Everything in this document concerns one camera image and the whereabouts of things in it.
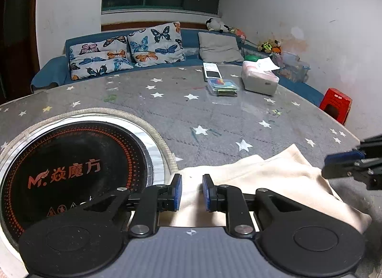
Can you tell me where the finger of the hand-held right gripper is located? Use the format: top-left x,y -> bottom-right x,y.
322,157 -> 382,191
325,135 -> 382,166

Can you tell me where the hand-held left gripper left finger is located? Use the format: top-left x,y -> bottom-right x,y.
84,173 -> 183,238

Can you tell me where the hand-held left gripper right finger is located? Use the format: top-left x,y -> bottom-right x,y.
202,173 -> 302,237

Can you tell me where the cream cloth garment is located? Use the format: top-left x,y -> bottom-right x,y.
175,144 -> 372,234

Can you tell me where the red plastic stool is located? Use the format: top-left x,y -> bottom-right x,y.
319,87 -> 353,126

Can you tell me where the grey star-print table cover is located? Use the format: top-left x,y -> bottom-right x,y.
0,64 -> 362,177

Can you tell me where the clear plastic storage bin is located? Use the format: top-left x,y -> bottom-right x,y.
270,51 -> 311,83

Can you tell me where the clear box of coloured cards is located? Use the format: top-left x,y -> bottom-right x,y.
207,77 -> 239,97

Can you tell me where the round black induction cooktop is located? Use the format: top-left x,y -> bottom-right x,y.
0,108 -> 177,278

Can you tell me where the pink and white tissue box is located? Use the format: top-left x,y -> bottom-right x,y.
241,58 -> 281,96

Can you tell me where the white remote control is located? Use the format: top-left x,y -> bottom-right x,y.
202,62 -> 222,82

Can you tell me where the yellow and orange plush toy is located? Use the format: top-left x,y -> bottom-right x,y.
257,39 -> 283,55

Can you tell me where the grey pillow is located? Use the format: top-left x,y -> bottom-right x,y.
197,31 -> 245,64

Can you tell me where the square butterfly print pillow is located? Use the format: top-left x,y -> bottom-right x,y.
127,21 -> 186,68

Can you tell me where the blue sofa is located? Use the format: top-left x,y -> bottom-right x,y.
31,28 -> 325,108

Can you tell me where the wide butterfly print pillow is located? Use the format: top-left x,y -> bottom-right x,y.
68,36 -> 134,82

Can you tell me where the pink plush toy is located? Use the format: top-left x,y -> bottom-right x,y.
229,27 -> 247,40

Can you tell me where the black and white plush toy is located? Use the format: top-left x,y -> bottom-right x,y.
206,18 -> 230,32

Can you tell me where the dark wooden door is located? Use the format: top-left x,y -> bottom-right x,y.
0,0 -> 39,104

